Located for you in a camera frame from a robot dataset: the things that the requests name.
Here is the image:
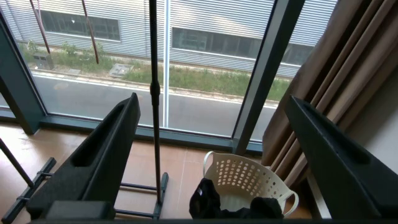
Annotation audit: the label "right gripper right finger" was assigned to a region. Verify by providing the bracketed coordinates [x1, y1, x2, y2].
[284, 95, 398, 218]

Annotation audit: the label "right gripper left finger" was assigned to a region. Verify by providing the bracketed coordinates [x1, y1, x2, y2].
[25, 92, 141, 220]

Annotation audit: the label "black drawstring shorts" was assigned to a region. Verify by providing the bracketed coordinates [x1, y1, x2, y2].
[221, 196, 284, 220]

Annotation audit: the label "white laundry basket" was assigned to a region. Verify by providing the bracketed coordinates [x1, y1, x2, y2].
[202, 151, 300, 218]

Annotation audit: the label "black clothes rack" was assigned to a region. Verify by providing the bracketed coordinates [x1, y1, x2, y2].
[0, 0, 170, 224]

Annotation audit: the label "brown curtain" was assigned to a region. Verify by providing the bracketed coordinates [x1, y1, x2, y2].
[261, 0, 398, 187]

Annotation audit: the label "black garment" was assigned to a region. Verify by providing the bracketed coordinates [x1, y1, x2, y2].
[188, 177, 222, 219]

